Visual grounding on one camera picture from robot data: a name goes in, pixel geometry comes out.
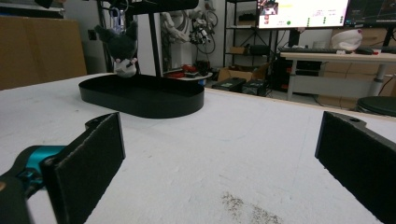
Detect bright computer monitor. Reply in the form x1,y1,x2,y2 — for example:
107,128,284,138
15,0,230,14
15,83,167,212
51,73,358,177
257,0,351,30

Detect silver metal carabiner clip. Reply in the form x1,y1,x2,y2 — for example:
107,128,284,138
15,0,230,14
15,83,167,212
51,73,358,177
109,7,123,34

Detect black keyboard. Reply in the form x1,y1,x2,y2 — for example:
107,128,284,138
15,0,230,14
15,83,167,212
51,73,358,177
277,46,340,55

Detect white-legged desk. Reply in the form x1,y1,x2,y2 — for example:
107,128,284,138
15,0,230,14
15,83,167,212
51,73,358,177
279,50,396,103

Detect black and pink plush doll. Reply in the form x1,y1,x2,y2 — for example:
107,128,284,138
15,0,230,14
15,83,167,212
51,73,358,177
93,20,140,78

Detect black stand with tray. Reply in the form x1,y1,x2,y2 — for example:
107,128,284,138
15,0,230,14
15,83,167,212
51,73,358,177
78,0,205,119

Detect black computer tower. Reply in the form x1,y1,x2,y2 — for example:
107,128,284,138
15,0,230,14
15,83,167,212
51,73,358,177
241,78,270,97
211,77,248,93

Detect white foam mat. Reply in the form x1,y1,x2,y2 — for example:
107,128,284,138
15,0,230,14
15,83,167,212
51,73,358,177
0,72,396,224

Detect round black stool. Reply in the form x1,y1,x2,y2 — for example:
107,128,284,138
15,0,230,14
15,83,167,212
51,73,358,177
355,95,396,118

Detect white cap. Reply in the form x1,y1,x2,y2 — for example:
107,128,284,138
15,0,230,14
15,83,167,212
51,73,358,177
330,28,364,52

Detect brown cardboard panel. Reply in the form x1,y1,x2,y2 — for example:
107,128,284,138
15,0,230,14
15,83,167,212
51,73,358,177
0,15,88,91

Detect black shelf rack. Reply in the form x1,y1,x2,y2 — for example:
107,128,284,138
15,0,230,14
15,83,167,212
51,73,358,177
223,0,282,69

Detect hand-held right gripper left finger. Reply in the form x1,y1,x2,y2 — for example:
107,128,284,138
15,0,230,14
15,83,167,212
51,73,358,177
40,111,127,224

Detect round white table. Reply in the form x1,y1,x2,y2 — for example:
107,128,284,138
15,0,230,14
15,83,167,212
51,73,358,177
163,63,214,87

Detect black computer under desk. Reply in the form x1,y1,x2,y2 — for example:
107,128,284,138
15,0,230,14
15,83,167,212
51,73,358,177
270,58,323,93

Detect dark computer monitor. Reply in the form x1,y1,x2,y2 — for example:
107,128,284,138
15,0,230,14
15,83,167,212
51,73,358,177
343,0,396,28

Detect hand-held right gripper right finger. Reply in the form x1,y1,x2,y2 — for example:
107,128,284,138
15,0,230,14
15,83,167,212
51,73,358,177
314,110,396,224

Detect cardboard boxes under desk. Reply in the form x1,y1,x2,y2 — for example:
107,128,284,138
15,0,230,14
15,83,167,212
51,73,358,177
317,61,396,109

